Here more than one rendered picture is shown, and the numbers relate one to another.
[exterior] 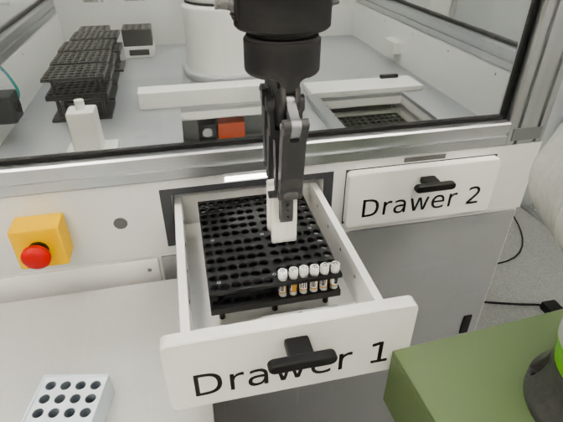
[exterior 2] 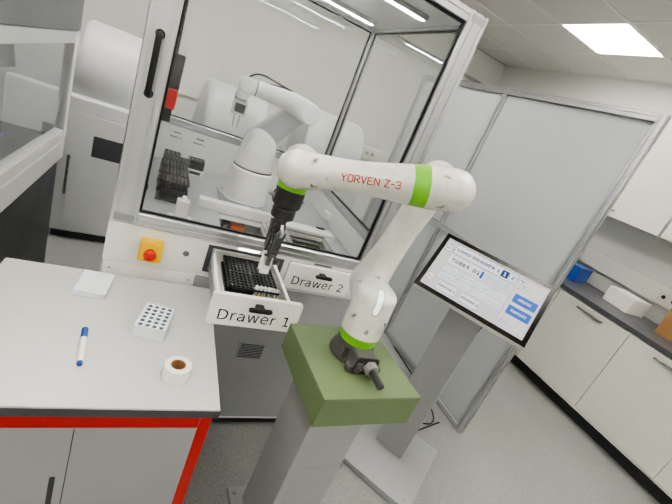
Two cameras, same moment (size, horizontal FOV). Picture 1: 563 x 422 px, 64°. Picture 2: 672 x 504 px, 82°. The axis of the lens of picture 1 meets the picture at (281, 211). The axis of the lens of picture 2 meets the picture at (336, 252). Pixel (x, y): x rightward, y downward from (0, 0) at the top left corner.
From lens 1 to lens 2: 0.77 m
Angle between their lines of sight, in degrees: 19
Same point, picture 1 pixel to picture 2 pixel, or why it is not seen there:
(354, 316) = (281, 303)
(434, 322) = not seen: hidden behind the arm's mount
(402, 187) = (311, 275)
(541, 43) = (375, 235)
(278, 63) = (282, 215)
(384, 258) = not seen: hidden behind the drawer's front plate
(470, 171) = (340, 277)
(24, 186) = (155, 224)
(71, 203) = (169, 238)
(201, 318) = not seen: hidden behind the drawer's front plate
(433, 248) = (318, 309)
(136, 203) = (197, 247)
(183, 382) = (214, 310)
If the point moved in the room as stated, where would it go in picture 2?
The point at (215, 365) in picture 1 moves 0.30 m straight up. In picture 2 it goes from (228, 306) to (258, 218)
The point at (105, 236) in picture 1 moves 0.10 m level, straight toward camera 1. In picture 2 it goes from (176, 257) to (182, 272)
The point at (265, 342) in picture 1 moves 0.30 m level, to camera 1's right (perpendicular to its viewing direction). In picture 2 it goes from (249, 303) to (338, 326)
